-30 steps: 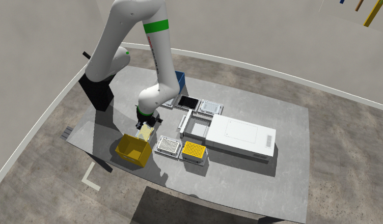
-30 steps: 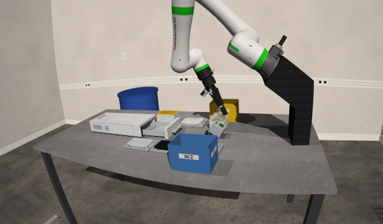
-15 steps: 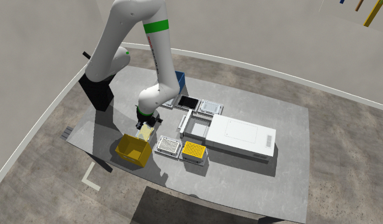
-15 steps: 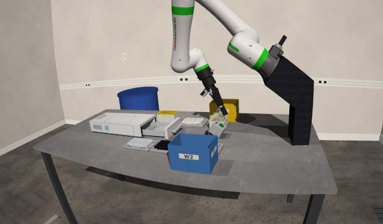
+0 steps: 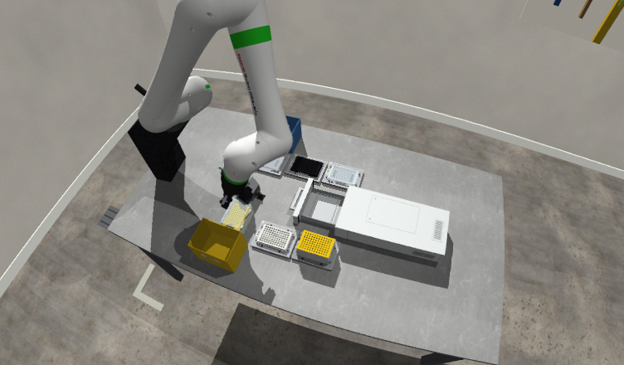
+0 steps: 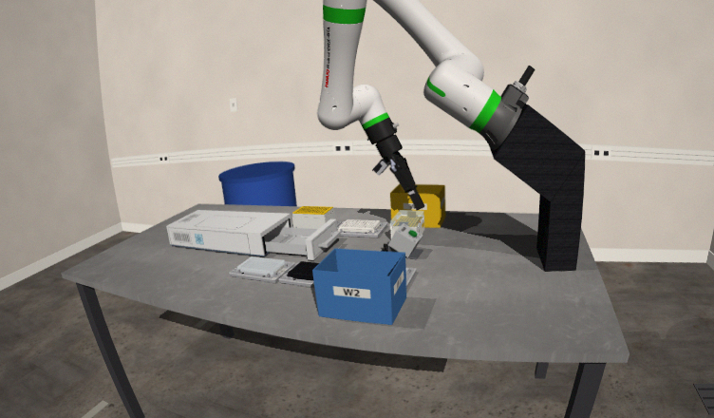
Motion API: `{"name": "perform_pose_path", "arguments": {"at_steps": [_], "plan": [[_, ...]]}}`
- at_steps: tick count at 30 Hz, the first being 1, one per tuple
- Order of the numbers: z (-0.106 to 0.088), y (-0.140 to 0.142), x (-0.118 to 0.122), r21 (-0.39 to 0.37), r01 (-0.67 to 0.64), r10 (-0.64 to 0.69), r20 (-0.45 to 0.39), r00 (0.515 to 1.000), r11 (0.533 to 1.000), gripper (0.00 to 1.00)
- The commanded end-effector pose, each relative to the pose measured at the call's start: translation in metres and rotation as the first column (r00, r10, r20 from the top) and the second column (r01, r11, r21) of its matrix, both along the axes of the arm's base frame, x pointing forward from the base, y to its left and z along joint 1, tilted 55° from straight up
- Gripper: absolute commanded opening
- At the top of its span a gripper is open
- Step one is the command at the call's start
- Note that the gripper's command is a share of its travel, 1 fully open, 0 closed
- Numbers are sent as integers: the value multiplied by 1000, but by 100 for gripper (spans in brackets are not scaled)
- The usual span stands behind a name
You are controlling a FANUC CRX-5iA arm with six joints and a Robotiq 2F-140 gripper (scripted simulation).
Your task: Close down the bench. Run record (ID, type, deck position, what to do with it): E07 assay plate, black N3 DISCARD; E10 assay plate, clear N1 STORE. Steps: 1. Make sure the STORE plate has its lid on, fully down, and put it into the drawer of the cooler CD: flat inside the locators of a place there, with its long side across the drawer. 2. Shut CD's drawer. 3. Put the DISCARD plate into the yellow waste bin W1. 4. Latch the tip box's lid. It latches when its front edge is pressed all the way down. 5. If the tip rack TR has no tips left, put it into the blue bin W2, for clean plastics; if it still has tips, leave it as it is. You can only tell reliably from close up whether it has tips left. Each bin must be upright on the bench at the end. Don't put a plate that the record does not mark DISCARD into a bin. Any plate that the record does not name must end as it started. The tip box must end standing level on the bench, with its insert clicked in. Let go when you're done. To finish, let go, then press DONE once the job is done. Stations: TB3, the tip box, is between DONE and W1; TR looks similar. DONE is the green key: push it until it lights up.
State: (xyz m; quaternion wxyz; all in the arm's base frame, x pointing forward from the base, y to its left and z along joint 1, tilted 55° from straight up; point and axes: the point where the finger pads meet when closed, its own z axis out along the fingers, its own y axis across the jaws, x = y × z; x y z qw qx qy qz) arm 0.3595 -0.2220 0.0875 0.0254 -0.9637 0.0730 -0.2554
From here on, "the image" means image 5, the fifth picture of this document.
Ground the yellow bin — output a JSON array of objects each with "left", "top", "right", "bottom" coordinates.
[{"left": 188, "top": 218, "right": 248, "bottom": 273}]

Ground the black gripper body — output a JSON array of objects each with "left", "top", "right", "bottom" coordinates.
[{"left": 222, "top": 185, "right": 241, "bottom": 199}]

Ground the blue bin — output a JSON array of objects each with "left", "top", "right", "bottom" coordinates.
[{"left": 285, "top": 115, "right": 302, "bottom": 153}]

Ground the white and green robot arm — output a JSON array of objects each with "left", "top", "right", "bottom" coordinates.
[{"left": 134, "top": 0, "right": 293, "bottom": 205}]

